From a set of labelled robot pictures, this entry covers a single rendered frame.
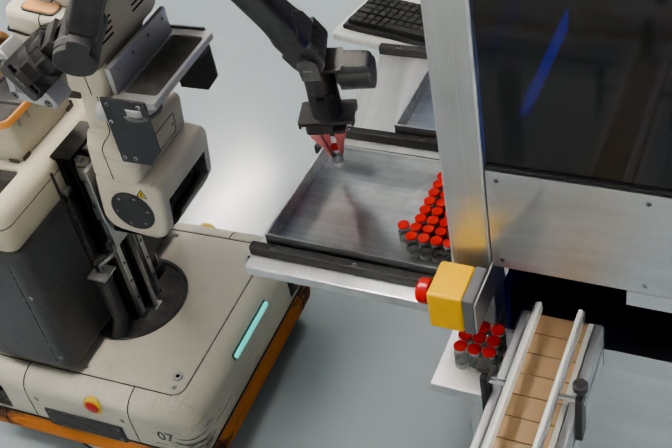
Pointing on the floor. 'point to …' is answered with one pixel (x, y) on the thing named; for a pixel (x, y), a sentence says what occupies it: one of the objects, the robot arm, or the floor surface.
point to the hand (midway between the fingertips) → (336, 149)
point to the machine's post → (458, 110)
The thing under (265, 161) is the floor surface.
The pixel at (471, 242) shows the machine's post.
